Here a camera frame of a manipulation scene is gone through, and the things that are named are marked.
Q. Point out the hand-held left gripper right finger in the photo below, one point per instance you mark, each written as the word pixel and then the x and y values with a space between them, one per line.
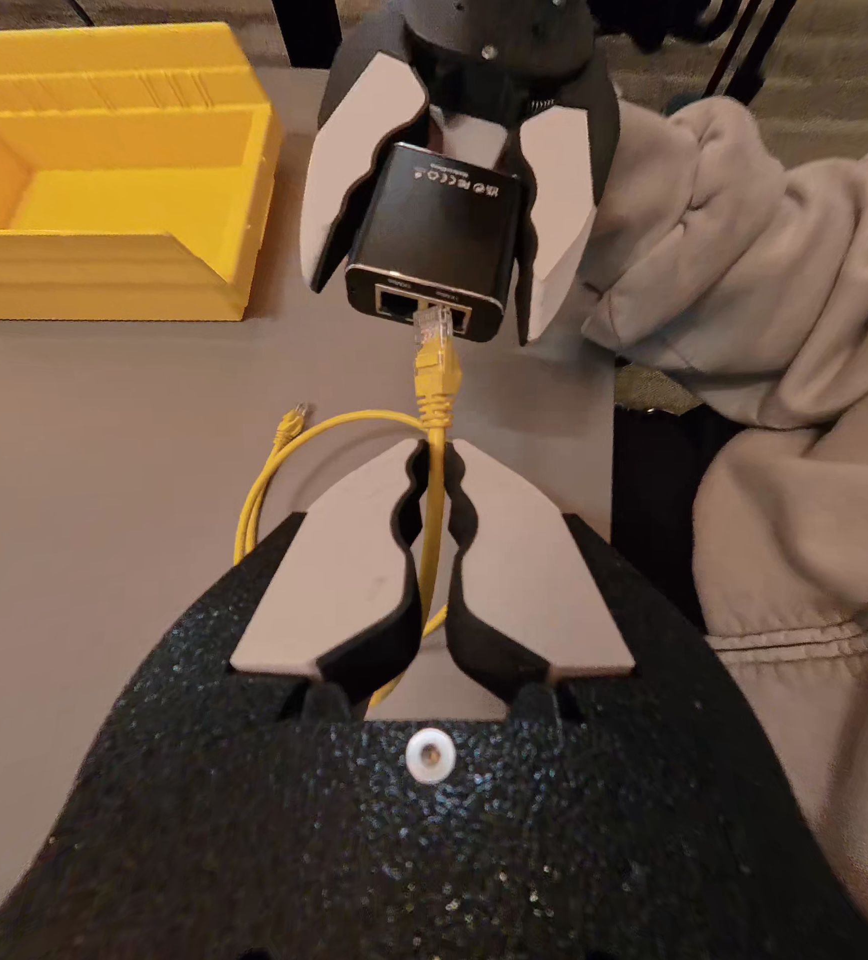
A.
pixel 546 592

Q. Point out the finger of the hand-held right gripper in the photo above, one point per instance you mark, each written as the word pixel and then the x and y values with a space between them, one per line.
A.
pixel 359 127
pixel 565 202

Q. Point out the yellow plastic bin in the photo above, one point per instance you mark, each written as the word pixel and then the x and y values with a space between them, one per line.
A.
pixel 103 202

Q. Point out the person's right forearm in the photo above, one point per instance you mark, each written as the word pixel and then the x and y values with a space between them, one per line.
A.
pixel 741 262

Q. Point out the black ethernet splitter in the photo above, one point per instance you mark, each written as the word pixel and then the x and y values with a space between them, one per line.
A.
pixel 434 225

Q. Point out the black tripod stand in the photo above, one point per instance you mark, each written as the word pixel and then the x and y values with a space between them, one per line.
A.
pixel 749 45

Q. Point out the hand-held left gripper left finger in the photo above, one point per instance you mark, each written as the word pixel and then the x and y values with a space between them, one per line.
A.
pixel 329 585

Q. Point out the dark cloth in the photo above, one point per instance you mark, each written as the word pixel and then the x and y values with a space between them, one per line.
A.
pixel 651 510

